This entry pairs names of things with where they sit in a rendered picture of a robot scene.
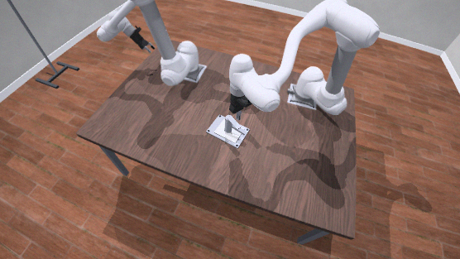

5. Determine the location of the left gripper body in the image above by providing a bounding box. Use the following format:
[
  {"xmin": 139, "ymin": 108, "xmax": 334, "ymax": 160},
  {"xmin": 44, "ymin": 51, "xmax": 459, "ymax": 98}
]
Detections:
[{"xmin": 229, "ymin": 85, "xmax": 252, "ymax": 113}]

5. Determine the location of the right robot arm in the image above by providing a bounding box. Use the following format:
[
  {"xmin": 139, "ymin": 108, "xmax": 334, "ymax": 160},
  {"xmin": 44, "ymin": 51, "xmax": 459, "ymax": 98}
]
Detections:
[{"xmin": 97, "ymin": 0, "xmax": 203, "ymax": 86}]

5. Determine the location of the grey tap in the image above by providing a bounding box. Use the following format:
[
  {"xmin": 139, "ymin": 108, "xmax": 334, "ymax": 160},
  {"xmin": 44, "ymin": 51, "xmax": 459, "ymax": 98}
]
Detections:
[{"xmin": 214, "ymin": 115, "xmax": 247, "ymax": 143}]

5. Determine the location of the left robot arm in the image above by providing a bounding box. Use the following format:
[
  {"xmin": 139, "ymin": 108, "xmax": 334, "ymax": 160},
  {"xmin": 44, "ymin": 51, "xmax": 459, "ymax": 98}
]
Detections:
[{"xmin": 229, "ymin": 0, "xmax": 380, "ymax": 115}]

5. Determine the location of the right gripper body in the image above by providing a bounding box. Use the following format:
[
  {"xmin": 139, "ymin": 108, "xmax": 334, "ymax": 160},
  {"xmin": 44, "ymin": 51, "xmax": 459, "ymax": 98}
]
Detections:
[{"xmin": 123, "ymin": 24, "xmax": 148, "ymax": 49}]

